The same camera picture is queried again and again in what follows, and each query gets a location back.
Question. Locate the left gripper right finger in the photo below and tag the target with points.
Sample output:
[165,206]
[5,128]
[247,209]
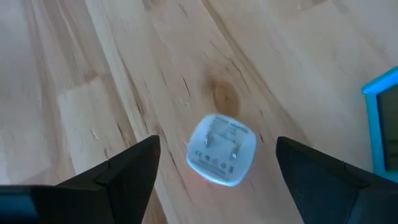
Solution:
[317,183]

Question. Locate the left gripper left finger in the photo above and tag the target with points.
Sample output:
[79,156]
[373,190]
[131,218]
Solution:
[124,186]

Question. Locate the teal rectangular block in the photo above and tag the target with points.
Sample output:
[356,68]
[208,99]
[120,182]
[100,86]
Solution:
[381,124]

